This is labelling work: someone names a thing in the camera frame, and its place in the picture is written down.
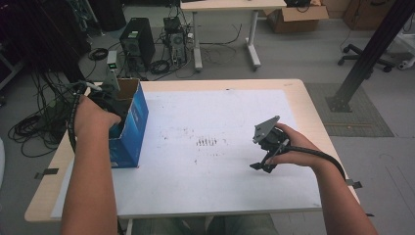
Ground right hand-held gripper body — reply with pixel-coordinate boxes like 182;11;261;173
252;115;290;165

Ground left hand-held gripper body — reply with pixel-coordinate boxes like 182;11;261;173
86;69;130;123

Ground blue cardboard box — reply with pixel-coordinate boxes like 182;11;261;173
107;77;151;169

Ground person's left hand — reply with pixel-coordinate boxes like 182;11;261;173
73;94;122;140

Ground person's right hand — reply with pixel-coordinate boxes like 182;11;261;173
265;122;323;169

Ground grey power supply unit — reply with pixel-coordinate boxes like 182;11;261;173
106;50;119;71

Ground white table mat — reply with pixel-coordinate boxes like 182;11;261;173
50;89;323;219

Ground black computer tower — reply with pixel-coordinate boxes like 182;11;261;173
118;17;157;71

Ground person's legs in jeans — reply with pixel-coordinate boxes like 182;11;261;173
131;213;280;235

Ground grey tape strip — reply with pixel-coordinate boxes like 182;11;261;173
346;178;363;190

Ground open computer tower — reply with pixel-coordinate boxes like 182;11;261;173
162;16;189;67

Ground grey floor mat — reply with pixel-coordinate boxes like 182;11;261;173
304;82;395;138

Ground black tape strip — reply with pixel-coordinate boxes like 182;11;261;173
33;167;60;180

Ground black office chair base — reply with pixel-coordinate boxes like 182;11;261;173
337;43;395;73

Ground open brown cardboard box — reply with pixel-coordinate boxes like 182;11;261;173
262;4;330;34

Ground black aluminium strut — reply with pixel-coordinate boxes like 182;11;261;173
326;0;415;114

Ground white desk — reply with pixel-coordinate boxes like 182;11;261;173
179;0;288;72

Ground closed brown cardboard box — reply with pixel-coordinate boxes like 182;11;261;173
342;0;397;32

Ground left gripper black sleeved cable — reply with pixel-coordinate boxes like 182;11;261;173
66;81;104;155

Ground gripper black sleeved cable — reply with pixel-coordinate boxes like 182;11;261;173
66;81;104;155
283;145;347;182

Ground small coiled black cable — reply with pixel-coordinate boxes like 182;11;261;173
87;47;110;62

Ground right gripper black sleeved cable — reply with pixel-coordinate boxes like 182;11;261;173
283;145;347;182

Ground large coiled black cable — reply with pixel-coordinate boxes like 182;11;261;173
149;59;171;75

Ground black floor cable bundle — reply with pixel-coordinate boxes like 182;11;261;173
8;71;81;159

